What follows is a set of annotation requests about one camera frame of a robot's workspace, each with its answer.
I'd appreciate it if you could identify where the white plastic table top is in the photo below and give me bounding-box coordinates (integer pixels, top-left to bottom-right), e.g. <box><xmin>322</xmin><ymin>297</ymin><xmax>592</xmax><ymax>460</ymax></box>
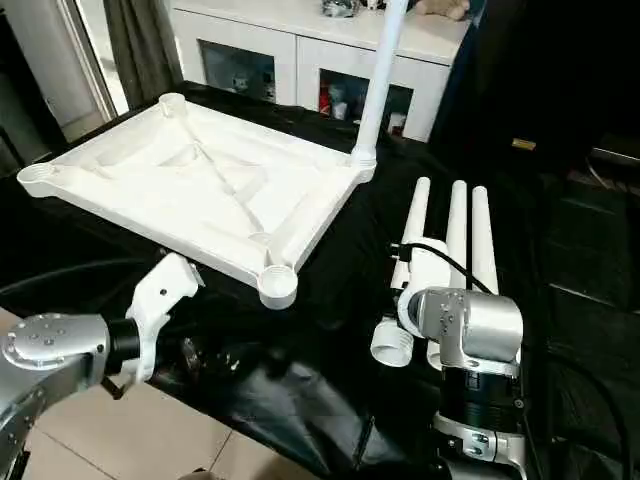
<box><xmin>14</xmin><ymin>92</ymin><xmax>380</xmax><ymax>311</ymax></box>

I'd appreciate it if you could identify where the white plastic table leg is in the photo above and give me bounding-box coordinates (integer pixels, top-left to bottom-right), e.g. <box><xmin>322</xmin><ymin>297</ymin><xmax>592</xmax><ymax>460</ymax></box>
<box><xmin>370</xmin><ymin>177</ymin><xmax>433</xmax><ymax>370</ymax></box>
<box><xmin>470</xmin><ymin>185</ymin><xmax>502</xmax><ymax>297</ymax></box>
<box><xmin>426</xmin><ymin>180</ymin><xmax>470</xmax><ymax>372</ymax></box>
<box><xmin>348</xmin><ymin>0</ymin><xmax>412</xmax><ymax>170</ymax></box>

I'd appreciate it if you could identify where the black work surface mat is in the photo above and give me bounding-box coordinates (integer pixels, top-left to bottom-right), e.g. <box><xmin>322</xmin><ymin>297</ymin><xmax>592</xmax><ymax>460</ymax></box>
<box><xmin>0</xmin><ymin>79</ymin><xmax>640</xmax><ymax>480</ymax></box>

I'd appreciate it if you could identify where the dark grey side cabinet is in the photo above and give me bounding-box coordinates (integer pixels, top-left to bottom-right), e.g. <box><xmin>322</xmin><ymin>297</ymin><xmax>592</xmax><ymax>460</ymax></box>
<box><xmin>0</xmin><ymin>0</ymin><xmax>69</xmax><ymax>177</ymax></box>

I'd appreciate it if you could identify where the grey curtain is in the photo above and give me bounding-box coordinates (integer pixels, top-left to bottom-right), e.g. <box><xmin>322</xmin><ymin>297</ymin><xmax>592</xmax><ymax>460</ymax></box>
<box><xmin>102</xmin><ymin>0</ymin><xmax>186</xmax><ymax>110</ymax></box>

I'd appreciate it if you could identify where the white glass-door cabinet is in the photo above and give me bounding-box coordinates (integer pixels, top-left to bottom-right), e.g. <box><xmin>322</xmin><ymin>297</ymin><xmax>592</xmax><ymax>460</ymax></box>
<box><xmin>169</xmin><ymin>0</ymin><xmax>474</xmax><ymax>144</ymax></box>

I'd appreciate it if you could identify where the black backdrop cloth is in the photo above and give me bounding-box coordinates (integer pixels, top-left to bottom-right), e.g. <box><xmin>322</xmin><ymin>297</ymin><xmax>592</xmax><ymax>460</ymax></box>
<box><xmin>429</xmin><ymin>0</ymin><xmax>640</xmax><ymax>176</ymax></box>

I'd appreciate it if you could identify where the long dark metal rod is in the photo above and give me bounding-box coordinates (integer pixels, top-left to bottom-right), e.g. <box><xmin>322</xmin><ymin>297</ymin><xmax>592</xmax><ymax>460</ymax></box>
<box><xmin>589</xmin><ymin>145</ymin><xmax>640</xmax><ymax>166</ymax></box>

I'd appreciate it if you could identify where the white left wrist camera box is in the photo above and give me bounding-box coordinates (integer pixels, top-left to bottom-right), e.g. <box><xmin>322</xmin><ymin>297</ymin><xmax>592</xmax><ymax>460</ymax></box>
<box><xmin>123</xmin><ymin>252</ymin><xmax>207</xmax><ymax>385</ymax></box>

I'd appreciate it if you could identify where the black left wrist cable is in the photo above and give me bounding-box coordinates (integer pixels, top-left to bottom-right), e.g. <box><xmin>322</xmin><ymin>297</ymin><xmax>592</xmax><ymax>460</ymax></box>
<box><xmin>0</xmin><ymin>262</ymin><xmax>161</xmax><ymax>302</ymax></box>

